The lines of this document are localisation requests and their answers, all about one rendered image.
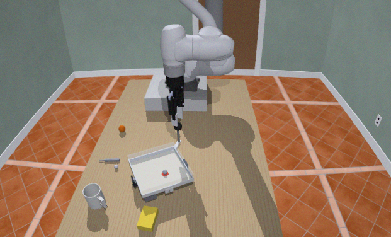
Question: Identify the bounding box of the orange ball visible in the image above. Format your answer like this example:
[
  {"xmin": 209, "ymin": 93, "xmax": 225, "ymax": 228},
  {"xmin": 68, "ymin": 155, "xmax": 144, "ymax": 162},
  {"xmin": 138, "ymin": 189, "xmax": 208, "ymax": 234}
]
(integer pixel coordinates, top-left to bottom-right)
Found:
[{"xmin": 118, "ymin": 125, "xmax": 125, "ymax": 132}]

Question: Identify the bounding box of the yellow rectangular block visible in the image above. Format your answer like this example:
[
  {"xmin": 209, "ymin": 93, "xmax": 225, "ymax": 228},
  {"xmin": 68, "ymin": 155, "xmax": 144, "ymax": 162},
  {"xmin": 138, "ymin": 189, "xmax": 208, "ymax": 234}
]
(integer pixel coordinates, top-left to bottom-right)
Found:
[{"xmin": 137, "ymin": 205, "xmax": 159, "ymax": 232}]

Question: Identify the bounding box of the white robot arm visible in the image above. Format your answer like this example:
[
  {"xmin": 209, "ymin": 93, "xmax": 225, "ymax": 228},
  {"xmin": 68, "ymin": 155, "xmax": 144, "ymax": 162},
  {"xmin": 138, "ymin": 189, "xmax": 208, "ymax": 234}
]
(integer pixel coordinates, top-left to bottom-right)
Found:
[{"xmin": 160, "ymin": 0, "xmax": 235, "ymax": 92}]

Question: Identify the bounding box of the grey mug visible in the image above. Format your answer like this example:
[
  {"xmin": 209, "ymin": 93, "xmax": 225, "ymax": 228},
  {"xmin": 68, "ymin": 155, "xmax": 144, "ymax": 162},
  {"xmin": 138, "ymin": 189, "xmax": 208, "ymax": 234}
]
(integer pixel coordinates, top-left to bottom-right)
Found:
[{"xmin": 82, "ymin": 183, "xmax": 107, "ymax": 209}]

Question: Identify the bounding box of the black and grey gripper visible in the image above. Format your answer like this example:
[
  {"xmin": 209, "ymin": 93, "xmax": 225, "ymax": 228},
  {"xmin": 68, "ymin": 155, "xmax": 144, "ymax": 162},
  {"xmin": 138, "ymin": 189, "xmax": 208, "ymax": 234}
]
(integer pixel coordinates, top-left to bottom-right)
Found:
[{"xmin": 166, "ymin": 75, "xmax": 184, "ymax": 127}]

